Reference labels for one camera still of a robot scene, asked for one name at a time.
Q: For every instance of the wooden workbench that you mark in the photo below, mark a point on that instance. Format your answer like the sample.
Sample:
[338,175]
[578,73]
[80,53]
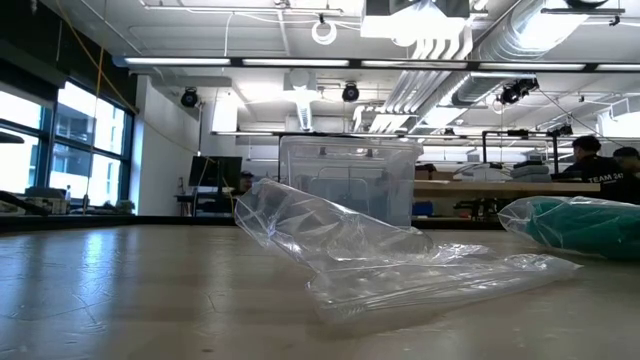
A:
[500,189]

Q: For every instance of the background desk with monitor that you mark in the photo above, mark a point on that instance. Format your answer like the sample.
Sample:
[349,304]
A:
[215,172]

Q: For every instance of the black aluminium rig frame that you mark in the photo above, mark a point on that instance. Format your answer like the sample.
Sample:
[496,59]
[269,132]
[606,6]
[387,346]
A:
[125,222]

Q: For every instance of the long ceiling light strip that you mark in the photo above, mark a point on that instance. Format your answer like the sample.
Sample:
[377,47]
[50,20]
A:
[295,62]

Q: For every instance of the black ceiling camera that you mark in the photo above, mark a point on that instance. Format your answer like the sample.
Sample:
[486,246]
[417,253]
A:
[189,98]
[350,93]
[517,91]

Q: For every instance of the person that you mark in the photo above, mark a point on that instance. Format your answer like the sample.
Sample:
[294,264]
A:
[592,170]
[630,175]
[246,182]

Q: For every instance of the green bandage roll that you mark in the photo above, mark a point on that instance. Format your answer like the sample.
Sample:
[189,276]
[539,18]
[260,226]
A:
[585,230]

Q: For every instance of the large clear plastic bag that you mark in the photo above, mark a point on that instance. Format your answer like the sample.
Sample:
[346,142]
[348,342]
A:
[515,220]

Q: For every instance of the clear plastic storage box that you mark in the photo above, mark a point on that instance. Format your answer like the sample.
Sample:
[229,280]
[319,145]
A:
[350,165]

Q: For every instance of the small clear plastic bag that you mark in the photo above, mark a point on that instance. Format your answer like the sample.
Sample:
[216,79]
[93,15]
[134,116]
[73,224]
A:
[375,270]

